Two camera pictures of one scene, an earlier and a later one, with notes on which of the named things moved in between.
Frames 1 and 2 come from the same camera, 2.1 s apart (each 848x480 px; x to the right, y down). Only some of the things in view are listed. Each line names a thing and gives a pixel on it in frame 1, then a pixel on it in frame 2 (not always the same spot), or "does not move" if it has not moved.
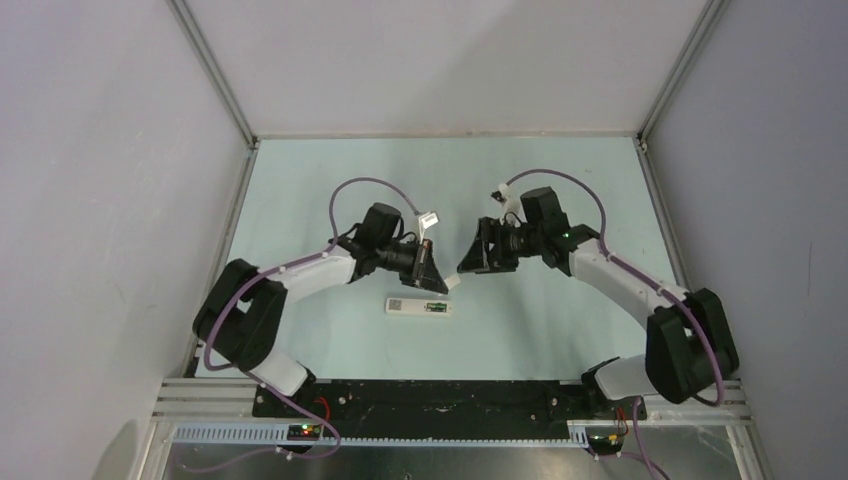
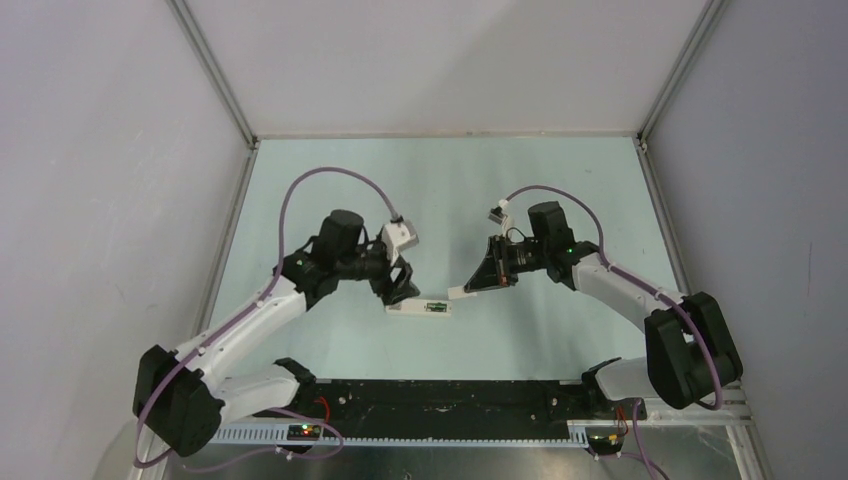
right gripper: x=480 y=258 to x=494 y=270
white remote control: x=418 y=307 does not move
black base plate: x=445 y=409 does not move
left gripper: x=428 y=278 to x=399 y=289
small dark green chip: x=436 y=306 does not move
